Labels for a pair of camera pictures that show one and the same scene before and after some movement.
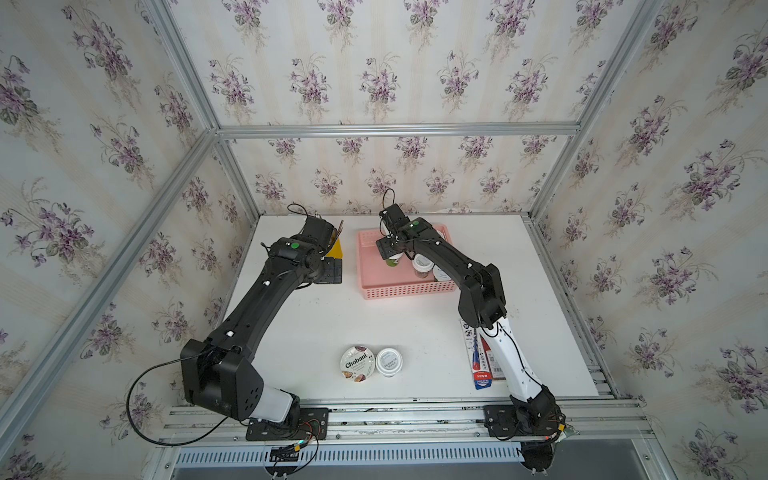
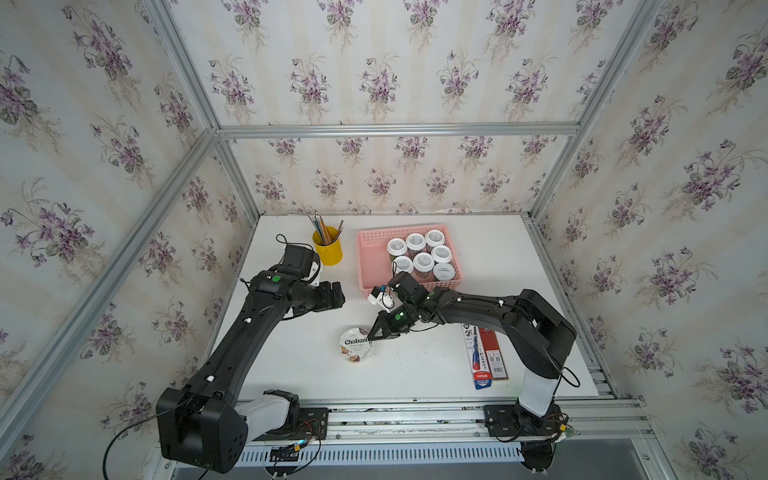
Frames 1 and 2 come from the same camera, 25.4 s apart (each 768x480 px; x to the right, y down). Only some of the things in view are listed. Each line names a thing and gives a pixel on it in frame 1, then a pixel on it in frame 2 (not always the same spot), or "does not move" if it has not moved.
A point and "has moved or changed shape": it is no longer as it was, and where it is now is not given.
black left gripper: [332, 271] -> [325, 300]
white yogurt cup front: [393, 261] has moved or changed shape
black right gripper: [383, 249] -> [383, 328]
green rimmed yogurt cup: [440, 275] does not move
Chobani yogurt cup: [357, 364] -> [355, 346]
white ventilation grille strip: [353, 454] does not move
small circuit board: [286, 453] does not move
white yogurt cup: [422, 265] does not move
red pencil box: [494, 365] does not move
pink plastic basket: [379, 280] does not move
